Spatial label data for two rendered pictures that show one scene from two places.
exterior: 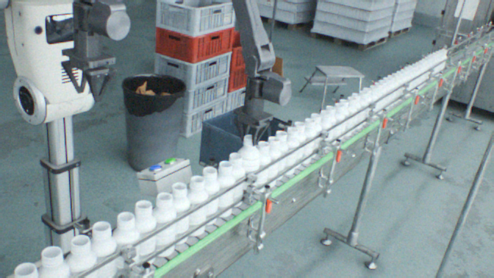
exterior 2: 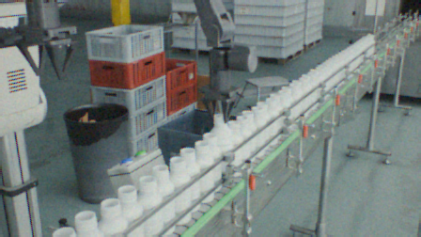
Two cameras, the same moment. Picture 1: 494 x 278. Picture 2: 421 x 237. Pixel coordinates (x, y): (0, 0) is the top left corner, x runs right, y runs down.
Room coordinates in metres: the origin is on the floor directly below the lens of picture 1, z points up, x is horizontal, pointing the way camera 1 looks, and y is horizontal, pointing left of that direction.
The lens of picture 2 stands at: (0.05, 0.10, 1.59)
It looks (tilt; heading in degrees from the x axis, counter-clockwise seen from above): 19 degrees down; 356
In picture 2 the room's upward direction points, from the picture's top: straight up
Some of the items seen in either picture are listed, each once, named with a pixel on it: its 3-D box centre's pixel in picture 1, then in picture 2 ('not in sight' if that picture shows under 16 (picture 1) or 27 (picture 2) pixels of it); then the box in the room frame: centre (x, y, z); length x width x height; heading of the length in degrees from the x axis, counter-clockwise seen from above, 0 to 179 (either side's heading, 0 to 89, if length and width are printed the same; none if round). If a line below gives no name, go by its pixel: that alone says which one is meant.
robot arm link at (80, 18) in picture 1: (89, 16); not in sight; (0.91, 0.36, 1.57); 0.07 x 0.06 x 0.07; 57
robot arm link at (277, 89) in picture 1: (270, 78); (233, 47); (1.18, -0.03, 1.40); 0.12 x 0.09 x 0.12; 56
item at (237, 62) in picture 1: (234, 49); (166, 75); (4.50, 0.28, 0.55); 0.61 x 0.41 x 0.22; 150
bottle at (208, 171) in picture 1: (207, 195); (188, 180); (1.06, 0.09, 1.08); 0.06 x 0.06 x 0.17
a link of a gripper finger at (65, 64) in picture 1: (83, 74); (41, 53); (0.92, 0.38, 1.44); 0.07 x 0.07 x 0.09; 57
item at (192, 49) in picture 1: (195, 39); (129, 67); (3.87, 0.58, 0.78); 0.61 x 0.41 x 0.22; 153
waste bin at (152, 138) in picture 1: (153, 124); (100, 153); (3.02, 0.72, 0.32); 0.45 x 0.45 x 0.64
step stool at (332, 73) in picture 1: (331, 84); (262, 95); (4.88, -0.81, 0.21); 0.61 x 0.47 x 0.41; 20
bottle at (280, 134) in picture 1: (277, 155); (246, 136); (1.35, -0.10, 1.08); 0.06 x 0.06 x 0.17
